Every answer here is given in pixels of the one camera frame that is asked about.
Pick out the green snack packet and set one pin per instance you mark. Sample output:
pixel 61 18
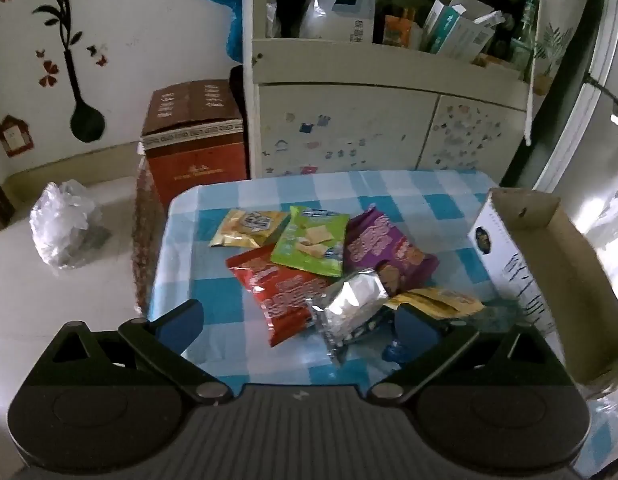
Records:
pixel 309 240

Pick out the cream cabinet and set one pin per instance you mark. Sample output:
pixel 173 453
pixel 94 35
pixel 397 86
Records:
pixel 349 115

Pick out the yellow snack packet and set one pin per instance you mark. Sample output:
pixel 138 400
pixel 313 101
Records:
pixel 444 302
pixel 249 227

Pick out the red house wall sticker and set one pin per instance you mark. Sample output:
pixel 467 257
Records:
pixel 13 135

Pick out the white and blue box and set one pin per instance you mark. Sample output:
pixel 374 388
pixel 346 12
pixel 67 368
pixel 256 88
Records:
pixel 354 5

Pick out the small blue wrapper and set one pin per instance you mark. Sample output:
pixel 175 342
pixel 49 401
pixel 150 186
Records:
pixel 393 351

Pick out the green glass bottle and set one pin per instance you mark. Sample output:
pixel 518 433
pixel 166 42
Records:
pixel 521 45

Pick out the purple snack packet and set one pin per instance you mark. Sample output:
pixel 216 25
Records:
pixel 384 245

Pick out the blue plastic bag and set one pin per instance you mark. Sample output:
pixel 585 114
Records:
pixel 234 35

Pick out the white and green open box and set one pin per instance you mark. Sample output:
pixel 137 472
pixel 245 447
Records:
pixel 459 30

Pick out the red snack packet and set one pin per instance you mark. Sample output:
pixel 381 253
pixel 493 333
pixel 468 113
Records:
pixel 279 295

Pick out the silver snack packet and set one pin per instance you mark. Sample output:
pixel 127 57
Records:
pixel 349 310

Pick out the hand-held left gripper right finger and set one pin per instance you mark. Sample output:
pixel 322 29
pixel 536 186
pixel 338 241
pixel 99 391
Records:
pixel 414 326

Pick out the red-brown cardboard box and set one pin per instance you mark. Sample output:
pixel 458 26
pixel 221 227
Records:
pixel 194 150

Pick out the orange packet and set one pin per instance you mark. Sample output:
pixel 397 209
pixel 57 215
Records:
pixel 399 30

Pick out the crumpled clear plastic bag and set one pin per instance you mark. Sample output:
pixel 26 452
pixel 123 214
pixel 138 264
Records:
pixel 64 225

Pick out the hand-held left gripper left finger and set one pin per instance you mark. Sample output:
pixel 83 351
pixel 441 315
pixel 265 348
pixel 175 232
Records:
pixel 181 324

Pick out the silver refrigerator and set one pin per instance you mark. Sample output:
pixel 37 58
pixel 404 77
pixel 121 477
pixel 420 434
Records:
pixel 584 125

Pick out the plant vase wall sticker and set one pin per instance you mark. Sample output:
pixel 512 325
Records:
pixel 86 117

